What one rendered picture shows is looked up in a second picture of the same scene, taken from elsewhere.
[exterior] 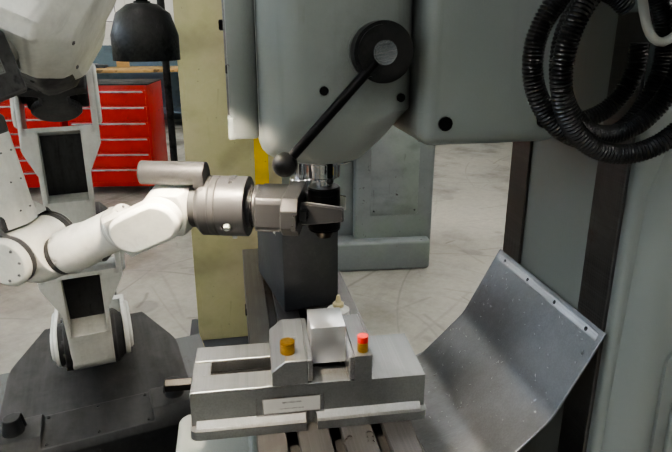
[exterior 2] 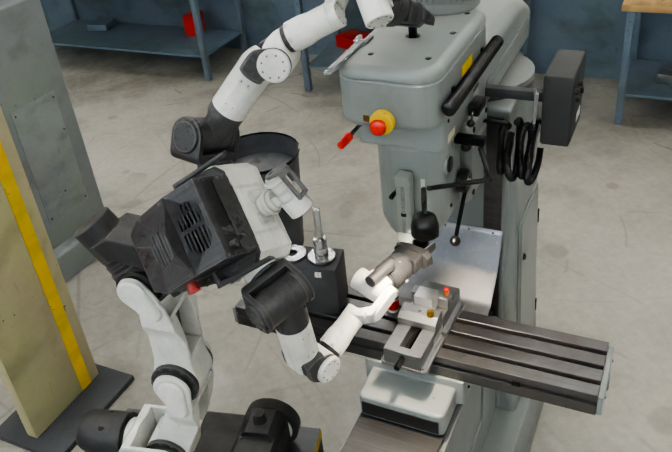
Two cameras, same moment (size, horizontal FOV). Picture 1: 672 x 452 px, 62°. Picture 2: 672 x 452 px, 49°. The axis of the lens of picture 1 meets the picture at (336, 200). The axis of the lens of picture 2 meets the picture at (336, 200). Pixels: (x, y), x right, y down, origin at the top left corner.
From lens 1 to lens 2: 188 cm
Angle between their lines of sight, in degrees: 49
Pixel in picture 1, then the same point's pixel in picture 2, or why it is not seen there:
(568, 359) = (491, 248)
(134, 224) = (384, 305)
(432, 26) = (470, 161)
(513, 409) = (477, 279)
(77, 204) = (198, 344)
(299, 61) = (447, 200)
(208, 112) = not seen: outside the picture
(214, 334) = (46, 422)
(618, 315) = (505, 222)
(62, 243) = (342, 341)
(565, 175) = not seen: hidden behind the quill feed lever
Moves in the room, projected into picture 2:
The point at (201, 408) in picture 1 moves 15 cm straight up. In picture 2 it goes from (422, 361) to (421, 323)
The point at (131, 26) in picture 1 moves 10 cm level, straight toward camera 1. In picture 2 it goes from (435, 225) to (476, 228)
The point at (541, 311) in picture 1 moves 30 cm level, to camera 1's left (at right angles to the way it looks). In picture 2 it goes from (463, 235) to (420, 283)
